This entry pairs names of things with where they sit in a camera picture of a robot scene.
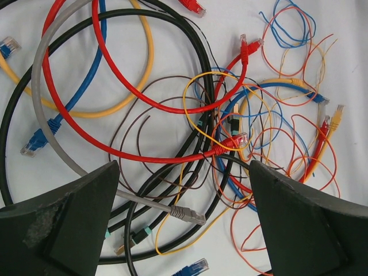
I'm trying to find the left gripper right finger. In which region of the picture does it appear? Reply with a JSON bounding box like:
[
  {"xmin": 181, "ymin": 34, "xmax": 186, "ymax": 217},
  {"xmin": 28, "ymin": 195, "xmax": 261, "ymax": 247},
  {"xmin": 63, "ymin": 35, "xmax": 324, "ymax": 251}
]
[{"xmin": 250, "ymin": 160, "xmax": 367, "ymax": 275}]

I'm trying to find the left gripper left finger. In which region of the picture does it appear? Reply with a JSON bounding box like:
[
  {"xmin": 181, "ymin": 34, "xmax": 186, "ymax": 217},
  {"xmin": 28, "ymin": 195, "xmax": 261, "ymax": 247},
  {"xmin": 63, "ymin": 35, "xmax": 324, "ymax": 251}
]
[{"xmin": 1, "ymin": 161, "xmax": 119, "ymax": 275}]

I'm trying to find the long blue ethernet cable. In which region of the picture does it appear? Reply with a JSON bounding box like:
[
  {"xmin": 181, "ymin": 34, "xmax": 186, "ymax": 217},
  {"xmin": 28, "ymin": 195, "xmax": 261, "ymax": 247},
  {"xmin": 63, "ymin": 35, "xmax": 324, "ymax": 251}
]
[{"xmin": 0, "ymin": 0, "xmax": 109, "ymax": 158}]

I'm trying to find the red ethernet cable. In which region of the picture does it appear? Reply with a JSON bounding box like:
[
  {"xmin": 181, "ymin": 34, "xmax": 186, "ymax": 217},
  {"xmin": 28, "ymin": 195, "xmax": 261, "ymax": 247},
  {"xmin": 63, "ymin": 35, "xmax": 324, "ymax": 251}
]
[
  {"xmin": 91, "ymin": 0, "xmax": 265, "ymax": 115},
  {"xmin": 41, "ymin": 0, "xmax": 248, "ymax": 164}
]

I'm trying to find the grey ethernet cable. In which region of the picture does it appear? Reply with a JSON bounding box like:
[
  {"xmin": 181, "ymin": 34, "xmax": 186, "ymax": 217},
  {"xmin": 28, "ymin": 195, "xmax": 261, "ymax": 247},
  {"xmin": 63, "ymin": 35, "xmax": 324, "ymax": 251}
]
[{"xmin": 30, "ymin": 0, "xmax": 208, "ymax": 226}]

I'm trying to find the thin yellow wire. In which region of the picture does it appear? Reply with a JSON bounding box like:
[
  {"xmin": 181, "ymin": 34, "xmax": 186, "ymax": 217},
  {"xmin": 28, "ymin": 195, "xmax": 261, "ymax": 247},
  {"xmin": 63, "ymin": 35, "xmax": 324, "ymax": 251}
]
[{"xmin": 155, "ymin": 71, "xmax": 277, "ymax": 256}]

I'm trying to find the yellow ethernet cable on table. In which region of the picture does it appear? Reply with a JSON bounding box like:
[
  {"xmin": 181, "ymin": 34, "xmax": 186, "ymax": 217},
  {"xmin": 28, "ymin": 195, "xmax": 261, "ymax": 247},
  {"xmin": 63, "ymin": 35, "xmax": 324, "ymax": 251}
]
[{"xmin": 0, "ymin": 0, "xmax": 155, "ymax": 119}]

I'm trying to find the thin brown wire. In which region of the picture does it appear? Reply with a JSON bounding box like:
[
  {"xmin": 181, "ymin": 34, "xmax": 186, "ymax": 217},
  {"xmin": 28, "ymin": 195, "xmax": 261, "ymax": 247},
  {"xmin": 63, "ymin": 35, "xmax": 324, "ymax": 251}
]
[{"xmin": 108, "ymin": 75, "xmax": 219, "ymax": 200}]

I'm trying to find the black ethernet cable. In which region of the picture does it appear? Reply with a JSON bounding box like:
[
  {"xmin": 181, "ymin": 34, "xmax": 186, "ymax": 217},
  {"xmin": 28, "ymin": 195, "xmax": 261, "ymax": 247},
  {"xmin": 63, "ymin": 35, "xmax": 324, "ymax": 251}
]
[{"xmin": 0, "ymin": 0, "xmax": 254, "ymax": 276}]

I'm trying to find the thin blue wire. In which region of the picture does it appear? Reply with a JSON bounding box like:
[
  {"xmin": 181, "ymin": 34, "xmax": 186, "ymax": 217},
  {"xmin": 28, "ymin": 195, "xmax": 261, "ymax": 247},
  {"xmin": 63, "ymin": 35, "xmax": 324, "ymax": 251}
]
[{"xmin": 258, "ymin": 0, "xmax": 317, "ymax": 49}]

